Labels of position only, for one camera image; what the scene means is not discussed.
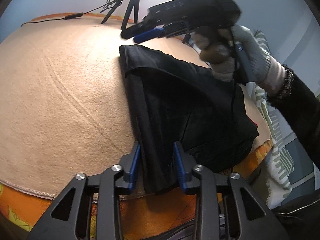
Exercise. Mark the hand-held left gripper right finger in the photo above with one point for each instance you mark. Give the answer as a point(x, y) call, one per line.
point(179, 167)

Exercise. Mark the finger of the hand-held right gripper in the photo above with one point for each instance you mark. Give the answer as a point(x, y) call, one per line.
point(147, 35)
point(135, 30)

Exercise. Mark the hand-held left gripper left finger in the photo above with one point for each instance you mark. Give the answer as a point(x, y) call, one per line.
point(135, 165)

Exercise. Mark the black pants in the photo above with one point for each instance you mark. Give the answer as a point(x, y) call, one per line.
point(175, 105)

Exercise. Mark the person's right forearm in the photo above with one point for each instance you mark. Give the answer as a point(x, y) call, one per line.
point(300, 110)

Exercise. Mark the person's right hand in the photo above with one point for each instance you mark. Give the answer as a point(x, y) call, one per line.
point(260, 55)

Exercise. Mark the small black tripod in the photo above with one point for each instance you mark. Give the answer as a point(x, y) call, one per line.
point(131, 5)

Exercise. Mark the beige blanket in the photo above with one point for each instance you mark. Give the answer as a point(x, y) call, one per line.
point(62, 92)

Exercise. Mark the green patterned pillow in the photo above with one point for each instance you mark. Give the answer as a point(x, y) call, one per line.
point(280, 160)

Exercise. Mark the orange floral bed sheet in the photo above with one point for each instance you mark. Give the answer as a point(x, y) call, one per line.
point(37, 210)

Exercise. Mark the person's black jacket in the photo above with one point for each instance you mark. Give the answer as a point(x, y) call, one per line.
point(300, 217)

